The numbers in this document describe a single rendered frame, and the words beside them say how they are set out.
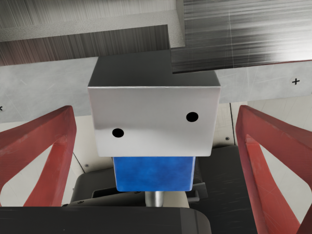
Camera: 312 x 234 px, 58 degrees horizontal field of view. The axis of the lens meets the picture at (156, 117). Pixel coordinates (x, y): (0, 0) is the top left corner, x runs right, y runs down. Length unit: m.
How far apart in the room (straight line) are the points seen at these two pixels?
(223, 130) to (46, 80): 0.74
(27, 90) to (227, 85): 0.12
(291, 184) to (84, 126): 1.11
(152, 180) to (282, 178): 1.42
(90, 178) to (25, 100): 0.75
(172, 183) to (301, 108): 1.15
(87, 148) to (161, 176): 0.77
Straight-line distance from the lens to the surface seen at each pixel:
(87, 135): 0.88
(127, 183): 0.16
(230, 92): 0.17
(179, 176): 0.15
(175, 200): 0.41
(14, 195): 1.67
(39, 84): 0.18
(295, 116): 1.31
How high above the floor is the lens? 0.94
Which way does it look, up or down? 54 degrees down
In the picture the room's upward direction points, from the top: 179 degrees clockwise
